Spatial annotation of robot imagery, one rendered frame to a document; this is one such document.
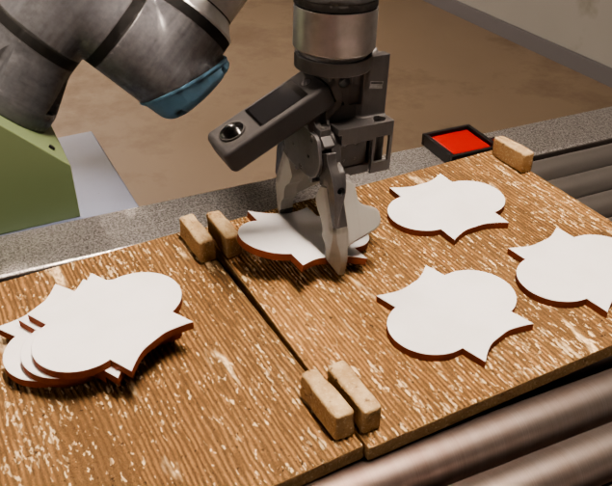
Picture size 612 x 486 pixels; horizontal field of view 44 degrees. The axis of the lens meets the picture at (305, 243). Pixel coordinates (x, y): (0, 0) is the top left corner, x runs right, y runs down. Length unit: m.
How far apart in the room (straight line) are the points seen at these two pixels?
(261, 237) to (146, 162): 2.29
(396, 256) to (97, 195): 0.45
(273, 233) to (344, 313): 0.12
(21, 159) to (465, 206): 0.52
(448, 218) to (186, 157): 2.26
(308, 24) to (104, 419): 0.37
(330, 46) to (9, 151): 0.45
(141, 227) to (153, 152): 2.21
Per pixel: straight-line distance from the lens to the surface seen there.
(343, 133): 0.71
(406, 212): 0.85
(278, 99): 0.70
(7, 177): 0.98
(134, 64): 0.99
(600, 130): 1.18
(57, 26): 0.98
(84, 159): 1.16
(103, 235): 0.89
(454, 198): 0.89
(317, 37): 0.67
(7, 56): 0.99
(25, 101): 0.99
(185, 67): 0.99
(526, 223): 0.88
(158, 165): 3.00
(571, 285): 0.78
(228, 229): 0.79
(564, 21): 4.11
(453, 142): 1.05
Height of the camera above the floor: 1.39
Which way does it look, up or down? 34 degrees down
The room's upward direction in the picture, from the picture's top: straight up
